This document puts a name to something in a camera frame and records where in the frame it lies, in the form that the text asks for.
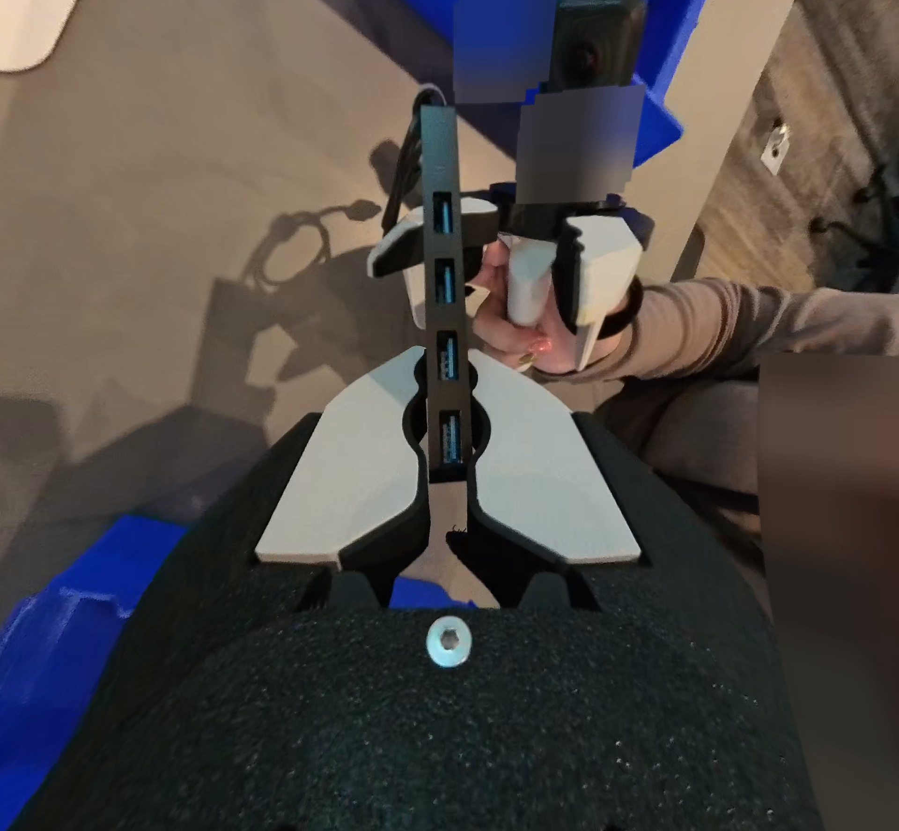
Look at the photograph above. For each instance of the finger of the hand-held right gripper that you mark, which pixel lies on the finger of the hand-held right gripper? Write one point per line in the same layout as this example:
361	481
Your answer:
400	234
604	269

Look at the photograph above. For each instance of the person's right hand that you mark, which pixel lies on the person's right hand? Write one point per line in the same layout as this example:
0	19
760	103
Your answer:
506	339

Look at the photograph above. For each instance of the black usb hub blue ports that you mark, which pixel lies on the black usb hub blue ports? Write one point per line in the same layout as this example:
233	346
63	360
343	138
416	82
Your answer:
439	156

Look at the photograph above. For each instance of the person's right forearm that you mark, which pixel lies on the person's right forearm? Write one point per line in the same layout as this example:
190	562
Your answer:
702	325

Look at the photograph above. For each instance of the small white floor box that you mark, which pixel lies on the small white floor box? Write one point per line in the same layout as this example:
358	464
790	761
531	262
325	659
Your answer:
776	148

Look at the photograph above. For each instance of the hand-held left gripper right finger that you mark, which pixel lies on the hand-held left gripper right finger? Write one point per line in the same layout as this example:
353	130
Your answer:
548	487

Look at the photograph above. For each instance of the white stand base clear posts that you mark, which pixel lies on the white stand base clear posts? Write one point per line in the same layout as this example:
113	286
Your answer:
35	2

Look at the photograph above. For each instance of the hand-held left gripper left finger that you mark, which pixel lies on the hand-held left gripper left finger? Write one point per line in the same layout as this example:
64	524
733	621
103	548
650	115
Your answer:
351	480

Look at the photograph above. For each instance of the black office chair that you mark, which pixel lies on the black office chair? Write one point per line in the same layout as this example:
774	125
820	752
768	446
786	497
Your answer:
864	220

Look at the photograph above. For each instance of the person's legs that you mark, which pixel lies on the person's legs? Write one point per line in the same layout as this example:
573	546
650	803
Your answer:
688	437

